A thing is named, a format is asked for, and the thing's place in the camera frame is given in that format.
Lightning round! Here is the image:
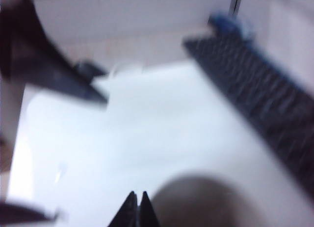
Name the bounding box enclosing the blue tissue pack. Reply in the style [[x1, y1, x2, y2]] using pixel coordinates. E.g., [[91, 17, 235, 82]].
[[208, 12, 256, 41]]

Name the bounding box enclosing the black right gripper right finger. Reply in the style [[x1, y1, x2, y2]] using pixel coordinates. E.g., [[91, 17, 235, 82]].
[[139, 191, 160, 227]]

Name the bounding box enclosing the white cup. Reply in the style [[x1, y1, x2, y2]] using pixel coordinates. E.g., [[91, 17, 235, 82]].
[[149, 173, 278, 227]]

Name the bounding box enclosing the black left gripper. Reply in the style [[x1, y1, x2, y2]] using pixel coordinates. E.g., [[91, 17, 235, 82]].
[[0, 0, 109, 106]]

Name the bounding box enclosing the aluminium frame profile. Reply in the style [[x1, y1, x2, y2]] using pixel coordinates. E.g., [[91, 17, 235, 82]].
[[229, 0, 243, 18]]

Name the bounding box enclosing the black computer keyboard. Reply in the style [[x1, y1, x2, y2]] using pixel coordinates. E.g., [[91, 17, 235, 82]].
[[183, 33, 314, 181]]

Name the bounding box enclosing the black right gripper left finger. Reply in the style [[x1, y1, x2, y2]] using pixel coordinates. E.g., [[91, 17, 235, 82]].
[[107, 191, 138, 227]]

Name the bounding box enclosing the white board mat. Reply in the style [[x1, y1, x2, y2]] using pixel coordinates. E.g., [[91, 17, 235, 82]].
[[7, 60, 314, 227]]

